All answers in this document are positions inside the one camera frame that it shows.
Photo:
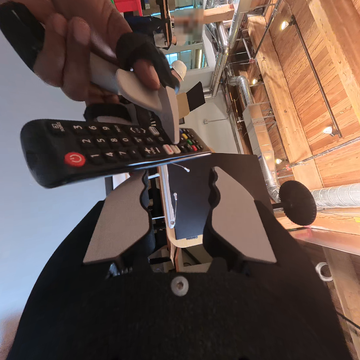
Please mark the black board with wooden edge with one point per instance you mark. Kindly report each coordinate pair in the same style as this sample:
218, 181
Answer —
194, 202

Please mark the black round disc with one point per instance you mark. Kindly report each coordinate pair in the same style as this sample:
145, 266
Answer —
298, 202

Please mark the person's left hand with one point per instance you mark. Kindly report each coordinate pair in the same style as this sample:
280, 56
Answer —
73, 33

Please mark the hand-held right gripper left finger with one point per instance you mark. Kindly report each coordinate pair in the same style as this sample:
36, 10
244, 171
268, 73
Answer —
121, 222

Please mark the black remote control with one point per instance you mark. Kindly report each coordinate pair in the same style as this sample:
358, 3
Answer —
112, 146

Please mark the wooden office desk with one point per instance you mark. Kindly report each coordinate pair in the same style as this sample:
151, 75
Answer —
167, 22

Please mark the black rectangular object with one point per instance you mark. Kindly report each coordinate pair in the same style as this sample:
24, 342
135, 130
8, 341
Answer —
195, 97

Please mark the black track light rail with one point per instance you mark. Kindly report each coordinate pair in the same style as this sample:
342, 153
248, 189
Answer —
317, 78

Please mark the brown cardboard piece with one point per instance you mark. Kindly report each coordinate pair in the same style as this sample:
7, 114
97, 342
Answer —
184, 107

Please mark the metal ceiling pipe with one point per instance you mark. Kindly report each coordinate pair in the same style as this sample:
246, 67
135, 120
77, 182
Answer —
323, 153

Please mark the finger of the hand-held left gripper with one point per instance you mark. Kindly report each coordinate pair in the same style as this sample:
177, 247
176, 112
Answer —
170, 112
144, 116

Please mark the mannequin head with white helmet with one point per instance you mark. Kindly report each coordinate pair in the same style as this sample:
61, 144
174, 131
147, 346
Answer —
180, 69

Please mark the silver metal duct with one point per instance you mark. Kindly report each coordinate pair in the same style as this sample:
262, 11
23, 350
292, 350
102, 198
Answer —
337, 195
261, 135

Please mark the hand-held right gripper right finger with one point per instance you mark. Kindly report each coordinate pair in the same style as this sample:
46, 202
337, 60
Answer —
242, 222

